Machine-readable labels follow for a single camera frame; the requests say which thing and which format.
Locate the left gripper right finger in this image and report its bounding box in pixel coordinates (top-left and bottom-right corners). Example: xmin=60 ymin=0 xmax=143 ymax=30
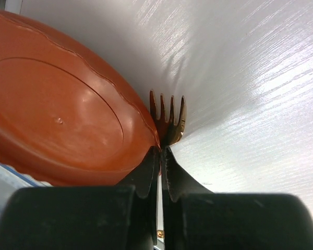
xmin=161 ymin=147 xmax=313 ymax=249

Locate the red plastic plate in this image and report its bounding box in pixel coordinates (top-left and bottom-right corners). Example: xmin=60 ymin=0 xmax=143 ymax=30
xmin=0 ymin=10 xmax=160 ymax=186

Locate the copper fork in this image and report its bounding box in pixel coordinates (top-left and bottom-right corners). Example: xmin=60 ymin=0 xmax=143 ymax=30
xmin=149 ymin=90 xmax=187 ymax=147

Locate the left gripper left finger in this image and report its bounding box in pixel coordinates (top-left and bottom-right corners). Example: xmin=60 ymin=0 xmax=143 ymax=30
xmin=0 ymin=147 xmax=160 ymax=249

